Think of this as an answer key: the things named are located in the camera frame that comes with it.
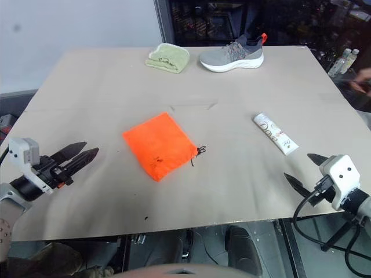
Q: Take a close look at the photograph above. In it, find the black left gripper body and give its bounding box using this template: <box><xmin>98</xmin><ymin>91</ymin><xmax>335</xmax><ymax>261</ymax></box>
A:
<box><xmin>31</xmin><ymin>155</ymin><xmax>75</xmax><ymax>191</ymax></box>

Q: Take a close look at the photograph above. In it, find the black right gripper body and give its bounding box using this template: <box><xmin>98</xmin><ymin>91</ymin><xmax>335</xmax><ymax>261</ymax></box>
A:
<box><xmin>310</xmin><ymin>173</ymin><xmax>334</xmax><ymax>207</ymax></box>

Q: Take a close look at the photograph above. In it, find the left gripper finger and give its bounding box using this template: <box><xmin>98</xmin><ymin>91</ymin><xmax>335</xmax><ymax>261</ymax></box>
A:
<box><xmin>64</xmin><ymin>147</ymin><xmax>100</xmax><ymax>175</ymax></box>
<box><xmin>50</xmin><ymin>141</ymin><xmax>89</xmax><ymax>164</ymax></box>

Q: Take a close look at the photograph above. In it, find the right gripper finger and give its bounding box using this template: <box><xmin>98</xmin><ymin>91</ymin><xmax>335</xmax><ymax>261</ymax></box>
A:
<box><xmin>307</xmin><ymin>153</ymin><xmax>330</xmax><ymax>167</ymax></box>
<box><xmin>283</xmin><ymin>172</ymin><xmax>317</xmax><ymax>202</ymax></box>

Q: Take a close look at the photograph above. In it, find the blurred person's hand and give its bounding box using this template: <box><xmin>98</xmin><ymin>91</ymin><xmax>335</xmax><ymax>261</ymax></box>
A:
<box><xmin>351</xmin><ymin>67</ymin><xmax>371</xmax><ymax>94</ymax></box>

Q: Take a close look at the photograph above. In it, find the white Dove tube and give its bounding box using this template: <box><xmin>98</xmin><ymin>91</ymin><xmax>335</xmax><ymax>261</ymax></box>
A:
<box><xmin>253</xmin><ymin>112</ymin><xmax>299</xmax><ymax>156</ymax></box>

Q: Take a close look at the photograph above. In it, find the red and black box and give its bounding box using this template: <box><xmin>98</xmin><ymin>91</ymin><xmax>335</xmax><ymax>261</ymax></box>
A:
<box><xmin>0</xmin><ymin>114</ymin><xmax>19</xmax><ymax>143</ymax></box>

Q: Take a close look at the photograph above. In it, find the dark grey furniture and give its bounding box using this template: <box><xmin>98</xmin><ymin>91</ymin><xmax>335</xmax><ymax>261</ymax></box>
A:
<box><xmin>0</xmin><ymin>89</ymin><xmax>38</xmax><ymax>116</ymax></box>

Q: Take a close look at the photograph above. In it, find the black rounded shape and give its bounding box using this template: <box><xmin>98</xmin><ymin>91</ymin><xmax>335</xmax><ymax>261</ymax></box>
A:
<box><xmin>225</xmin><ymin>225</ymin><xmax>263</xmax><ymax>276</ymax></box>

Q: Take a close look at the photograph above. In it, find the camouflage patterned shape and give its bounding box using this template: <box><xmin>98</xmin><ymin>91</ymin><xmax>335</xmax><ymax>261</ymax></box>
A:
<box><xmin>5</xmin><ymin>242</ymin><xmax>114</xmax><ymax>278</ymax></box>

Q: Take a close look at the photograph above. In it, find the clear plastic bottle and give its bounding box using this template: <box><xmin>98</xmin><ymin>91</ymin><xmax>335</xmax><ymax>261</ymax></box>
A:
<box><xmin>349</xmin><ymin>48</ymin><xmax>361</xmax><ymax>72</ymax></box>
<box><xmin>341</xmin><ymin>47</ymin><xmax>352</xmax><ymax>74</ymax></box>
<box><xmin>328</xmin><ymin>57</ymin><xmax>344</xmax><ymax>78</ymax></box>

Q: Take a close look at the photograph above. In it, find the green folded towel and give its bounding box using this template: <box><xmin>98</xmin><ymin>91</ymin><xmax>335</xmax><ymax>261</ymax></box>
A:
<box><xmin>144</xmin><ymin>43</ymin><xmax>191</xmax><ymax>75</ymax></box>

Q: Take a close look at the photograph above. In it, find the grey sneaker with orange tab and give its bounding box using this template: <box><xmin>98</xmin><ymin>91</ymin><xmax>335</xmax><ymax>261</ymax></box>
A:
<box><xmin>198</xmin><ymin>33</ymin><xmax>265</xmax><ymax>73</ymax></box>

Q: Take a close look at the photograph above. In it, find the dark shelf with goods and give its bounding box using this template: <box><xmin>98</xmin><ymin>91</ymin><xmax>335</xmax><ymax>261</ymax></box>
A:
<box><xmin>169</xmin><ymin>0</ymin><xmax>371</xmax><ymax>50</ymax></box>

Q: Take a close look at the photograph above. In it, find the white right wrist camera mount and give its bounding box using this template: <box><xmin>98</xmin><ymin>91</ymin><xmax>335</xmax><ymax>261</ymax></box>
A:
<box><xmin>318</xmin><ymin>155</ymin><xmax>362</xmax><ymax>211</ymax></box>

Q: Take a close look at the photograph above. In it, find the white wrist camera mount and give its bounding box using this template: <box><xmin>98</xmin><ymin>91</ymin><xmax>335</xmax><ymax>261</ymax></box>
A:
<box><xmin>318</xmin><ymin>155</ymin><xmax>362</xmax><ymax>211</ymax></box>
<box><xmin>8</xmin><ymin>137</ymin><xmax>54</xmax><ymax>195</ymax></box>

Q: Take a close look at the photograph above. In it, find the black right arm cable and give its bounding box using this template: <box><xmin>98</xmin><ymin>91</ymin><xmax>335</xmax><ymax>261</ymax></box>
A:
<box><xmin>292</xmin><ymin>176</ymin><xmax>362</xmax><ymax>278</ymax></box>

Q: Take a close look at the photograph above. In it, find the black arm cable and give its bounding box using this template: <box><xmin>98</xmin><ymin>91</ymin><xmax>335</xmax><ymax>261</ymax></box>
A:
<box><xmin>292</xmin><ymin>176</ymin><xmax>362</xmax><ymax>278</ymax></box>
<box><xmin>0</xmin><ymin>144</ymin><xmax>10</xmax><ymax>173</ymax></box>

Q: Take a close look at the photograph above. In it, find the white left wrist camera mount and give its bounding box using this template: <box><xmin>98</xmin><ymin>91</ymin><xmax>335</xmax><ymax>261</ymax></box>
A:
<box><xmin>8</xmin><ymin>137</ymin><xmax>54</xmax><ymax>195</ymax></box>

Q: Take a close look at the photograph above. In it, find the black metal stand frame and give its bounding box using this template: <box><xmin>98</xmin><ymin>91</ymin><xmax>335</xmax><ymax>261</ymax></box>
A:
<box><xmin>321</xmin><ymin>215</ymin><xmax>371</xmax><ymax>257</ymax></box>

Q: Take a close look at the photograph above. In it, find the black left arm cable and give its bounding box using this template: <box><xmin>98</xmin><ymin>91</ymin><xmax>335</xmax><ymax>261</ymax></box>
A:
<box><xmin>0</xmin><ymin>144</ymin><xmax>10</xmax><ymax>173</ymax></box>

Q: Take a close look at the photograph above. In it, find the orange drawstring pouch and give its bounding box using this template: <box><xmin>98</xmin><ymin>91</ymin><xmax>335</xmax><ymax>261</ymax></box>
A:
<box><xmin>122</xmin><ymin>112</ymin><xmax>208</xmax><ymax>182</ymax></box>

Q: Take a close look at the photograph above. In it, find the grey upright post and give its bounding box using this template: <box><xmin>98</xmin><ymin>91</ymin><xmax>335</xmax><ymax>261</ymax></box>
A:
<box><xmin>152</xmin><ymin>0</ymin><xmax>175</xmax><ymax>47</ymax></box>

